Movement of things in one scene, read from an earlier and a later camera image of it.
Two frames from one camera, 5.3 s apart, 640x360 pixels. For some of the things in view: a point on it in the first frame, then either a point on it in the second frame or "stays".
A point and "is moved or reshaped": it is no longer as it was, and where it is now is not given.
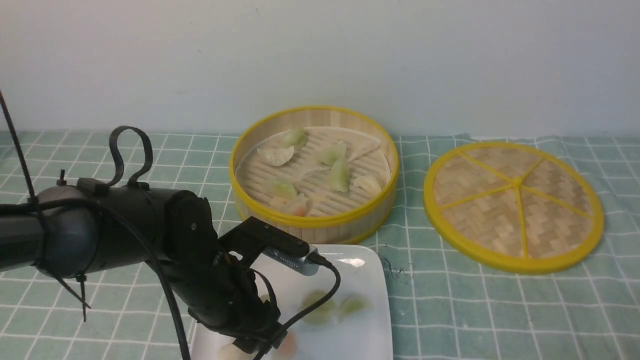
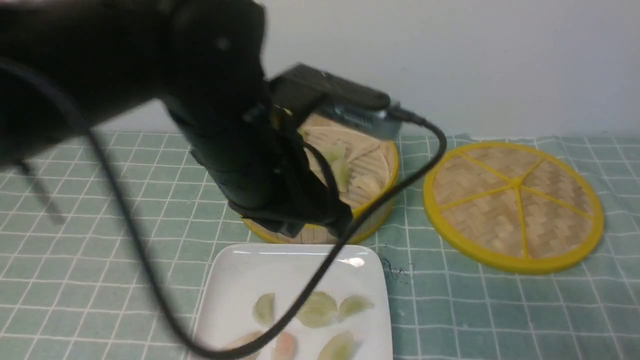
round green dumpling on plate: (322, 314) stays
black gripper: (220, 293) to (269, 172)
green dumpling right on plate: (355, 303) stays
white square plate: (355, 323) stays
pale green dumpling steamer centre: (329, 155) stays
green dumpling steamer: (284, 190) is moved or reshaped
